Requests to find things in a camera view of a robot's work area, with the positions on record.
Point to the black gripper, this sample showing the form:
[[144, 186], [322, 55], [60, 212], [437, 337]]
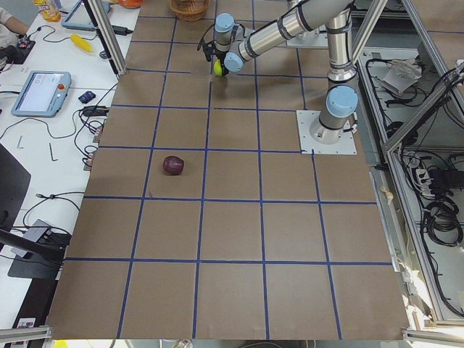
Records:
[[219, 56]]

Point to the green apple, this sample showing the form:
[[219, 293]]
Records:
[[219, 69]]

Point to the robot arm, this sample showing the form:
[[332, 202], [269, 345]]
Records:
[[307, 24]]

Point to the wicker basket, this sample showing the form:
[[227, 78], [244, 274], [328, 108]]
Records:
[[189, 10]]

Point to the black power adapter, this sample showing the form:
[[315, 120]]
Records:
[[121, 31]]

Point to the orange cylinder container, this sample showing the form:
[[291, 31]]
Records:
[[130, 4]]

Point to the dark red apple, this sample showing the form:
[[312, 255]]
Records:
[[173, 165]]

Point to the yellow toy corn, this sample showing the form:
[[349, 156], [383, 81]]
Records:
[[81, 43]]

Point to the dark blue small pouch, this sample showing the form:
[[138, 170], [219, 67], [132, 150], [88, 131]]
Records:
[[86, 97]]

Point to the far teach pendant tablet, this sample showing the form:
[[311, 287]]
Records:
[[78, 19]]

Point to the teach pendant tablet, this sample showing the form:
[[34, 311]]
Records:
[[78, 19], [43, 94]]

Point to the near teach pendant tablet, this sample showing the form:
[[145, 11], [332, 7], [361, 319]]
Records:
[[43, 94]]

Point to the grey usb hub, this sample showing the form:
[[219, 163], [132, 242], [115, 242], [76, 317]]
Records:
[[41, 240]]

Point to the black monitor stand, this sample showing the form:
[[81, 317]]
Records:
[[15, 181]]

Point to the aluminium frame post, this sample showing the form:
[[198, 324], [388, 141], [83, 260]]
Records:
[[106, 35]]

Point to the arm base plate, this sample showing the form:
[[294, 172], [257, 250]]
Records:
[[315, 139], [316, 39]]

